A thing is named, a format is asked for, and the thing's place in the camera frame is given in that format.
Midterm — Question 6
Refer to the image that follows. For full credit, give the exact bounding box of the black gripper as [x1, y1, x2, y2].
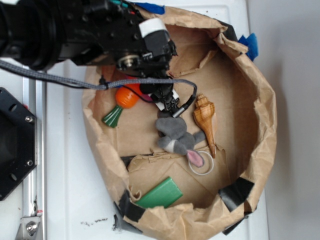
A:
[82, 0, 180, 112]

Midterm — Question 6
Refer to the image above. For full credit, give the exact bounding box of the orange plastic toy carrot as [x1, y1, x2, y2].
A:
[102, 83, 142, 128]

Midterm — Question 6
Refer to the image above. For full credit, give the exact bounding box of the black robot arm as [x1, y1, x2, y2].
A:
[0, 0, 177, 79]

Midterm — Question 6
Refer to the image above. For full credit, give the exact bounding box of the brown wooden conch shell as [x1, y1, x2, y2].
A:
[193, 93, 216, 158]

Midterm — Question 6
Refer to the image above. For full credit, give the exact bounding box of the grey plush bunny toy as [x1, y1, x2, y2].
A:
[155, 112, 206, 168]

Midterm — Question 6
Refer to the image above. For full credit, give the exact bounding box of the blue tape top strip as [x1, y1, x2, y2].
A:
[132, 2, 166, 15]

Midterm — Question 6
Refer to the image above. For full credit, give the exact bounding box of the blue tape strip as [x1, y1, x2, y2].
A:
[132, 2, 166, 15]
[238, 33, 259, 61]

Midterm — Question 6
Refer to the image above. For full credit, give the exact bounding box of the brown paper bag bin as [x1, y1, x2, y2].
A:
[82, 6, 277, 240]

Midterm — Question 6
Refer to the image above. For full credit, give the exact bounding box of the green rectangular block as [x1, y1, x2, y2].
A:
[135, 177, 183, 209]

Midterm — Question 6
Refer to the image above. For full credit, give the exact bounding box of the blue tape right strip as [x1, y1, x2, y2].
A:
[238, 33, 259, 61]

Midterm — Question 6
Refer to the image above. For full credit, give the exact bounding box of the black tape lower left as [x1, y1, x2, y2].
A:
[118, 190, 146, 222]

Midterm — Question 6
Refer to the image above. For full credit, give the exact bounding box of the black tape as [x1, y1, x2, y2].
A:
[118, 190, 146, 222]
[218, 177, 255, 212]

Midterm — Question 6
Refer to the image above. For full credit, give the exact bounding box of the black tape lower right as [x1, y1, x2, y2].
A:
[218, 177, 255, 212]

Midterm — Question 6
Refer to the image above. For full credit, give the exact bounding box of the white plastic tray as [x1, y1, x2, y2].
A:
[43, 0, 269, 240]

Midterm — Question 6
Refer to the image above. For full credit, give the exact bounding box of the grey braided cable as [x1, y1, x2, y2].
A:
[0, 59, 198, 118]

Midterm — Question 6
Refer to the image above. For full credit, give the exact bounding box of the white ring loop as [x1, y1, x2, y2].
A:
[187, 150, 215, 176]

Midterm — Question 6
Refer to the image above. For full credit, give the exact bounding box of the aluminium extrusion rail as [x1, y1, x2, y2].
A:
[16, 77, 47, 240]

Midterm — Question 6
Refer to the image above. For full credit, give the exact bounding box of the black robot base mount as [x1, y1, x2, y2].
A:
[0, 87, 37, 201]

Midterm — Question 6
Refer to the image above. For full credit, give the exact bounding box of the metal corner bracket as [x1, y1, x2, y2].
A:
[15, 216, 43, 240]

